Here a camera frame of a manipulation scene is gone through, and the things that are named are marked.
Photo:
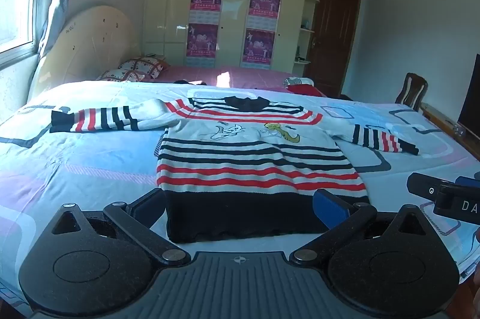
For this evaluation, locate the wooden chair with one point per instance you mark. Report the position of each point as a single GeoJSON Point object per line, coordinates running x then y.
{"type": "Point", "coordinates": [410, 90]}

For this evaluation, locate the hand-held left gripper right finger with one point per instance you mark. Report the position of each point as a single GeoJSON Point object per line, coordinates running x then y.
{"type": "Point", "coordinates": [330, 207]}

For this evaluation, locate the black television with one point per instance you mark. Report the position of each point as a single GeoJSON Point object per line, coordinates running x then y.
{"type": "Point", "coordinates": [470, 97]}

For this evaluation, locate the striped knit sweater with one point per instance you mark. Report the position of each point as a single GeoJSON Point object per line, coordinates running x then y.
{"type": "Point", "coordinates": [243, 154]}

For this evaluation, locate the light blue patterned blanket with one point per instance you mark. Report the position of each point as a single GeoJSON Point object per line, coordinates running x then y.
{"type": "Point", "coordinates": [93, 161]}

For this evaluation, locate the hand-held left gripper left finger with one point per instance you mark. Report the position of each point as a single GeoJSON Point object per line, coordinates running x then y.
{"type": "Point", "coordinates": [148, 208]}

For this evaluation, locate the pink bed sheet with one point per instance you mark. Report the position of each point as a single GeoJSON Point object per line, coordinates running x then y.
{"type": "Point", "coordinates": [245, 75]}

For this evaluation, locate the checked patterned pillow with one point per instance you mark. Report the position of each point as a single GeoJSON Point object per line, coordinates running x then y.
{"type": "Point", "coordinates": [144, 67]}
{"type": "Point", "coordinates": [112, 75]}

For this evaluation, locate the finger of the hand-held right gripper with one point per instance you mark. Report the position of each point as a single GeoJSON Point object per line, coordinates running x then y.
{"type": "Point", "coordinates": [427, 188]}
{"type": "Point", "coordinates": [469, 181]}

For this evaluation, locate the dark cloth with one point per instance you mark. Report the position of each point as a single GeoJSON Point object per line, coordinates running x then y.
{"type": "Point", "coordinates": [189, 82]}

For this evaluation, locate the brown wooden door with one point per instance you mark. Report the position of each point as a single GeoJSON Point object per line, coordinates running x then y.
{"type": "Point", "coordinates": [333, 41]}

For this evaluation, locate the white striped cloth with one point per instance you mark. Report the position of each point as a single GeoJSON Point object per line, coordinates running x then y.
{"type": "Point", "coordinates": [298, 81]}

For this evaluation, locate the open corner shelf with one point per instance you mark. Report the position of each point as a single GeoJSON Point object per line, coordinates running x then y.
{"type": "Point", "coordinates": [307, 26]}

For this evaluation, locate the cream bed headboard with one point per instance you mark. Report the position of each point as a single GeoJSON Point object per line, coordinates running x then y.
{"type": "Point", "coordinates": [93, 37]}

